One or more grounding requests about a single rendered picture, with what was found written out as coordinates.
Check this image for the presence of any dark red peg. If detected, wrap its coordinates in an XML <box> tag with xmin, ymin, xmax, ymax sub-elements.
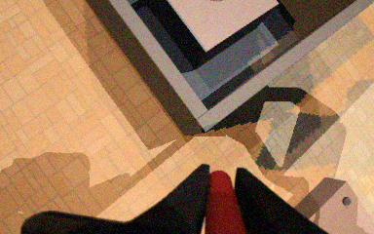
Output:
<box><xmin>205</xmin><ymin>171</ymin><xmax>246</xmax><ymax>234</ymax></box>

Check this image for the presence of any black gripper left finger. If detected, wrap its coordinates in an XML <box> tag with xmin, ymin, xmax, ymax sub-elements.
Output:
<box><xmin>20</xmin><ymin>164</ymin><xmax>209</xmax><ymax>234</ymax></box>

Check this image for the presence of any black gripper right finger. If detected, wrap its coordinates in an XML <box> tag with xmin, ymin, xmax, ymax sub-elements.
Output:
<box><xmin>234</xmin><ymin>168</ymin><xmax>329</xmax><ymax>234</ymax></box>

